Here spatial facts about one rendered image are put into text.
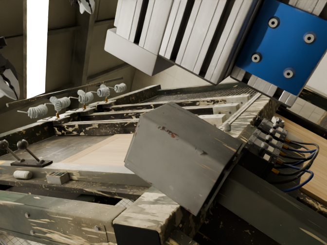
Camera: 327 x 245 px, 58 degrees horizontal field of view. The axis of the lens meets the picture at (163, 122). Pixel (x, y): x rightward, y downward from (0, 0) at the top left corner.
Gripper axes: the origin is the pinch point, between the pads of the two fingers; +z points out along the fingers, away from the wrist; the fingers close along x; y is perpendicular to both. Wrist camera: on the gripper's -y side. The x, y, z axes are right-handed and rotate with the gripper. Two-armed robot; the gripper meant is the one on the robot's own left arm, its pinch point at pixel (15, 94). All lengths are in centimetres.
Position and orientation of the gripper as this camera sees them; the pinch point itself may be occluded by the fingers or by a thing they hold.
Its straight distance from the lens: 92.5
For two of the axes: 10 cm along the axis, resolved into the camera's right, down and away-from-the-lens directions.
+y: -6.0, 4.4, 6.6
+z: 6.0, 8.0, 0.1
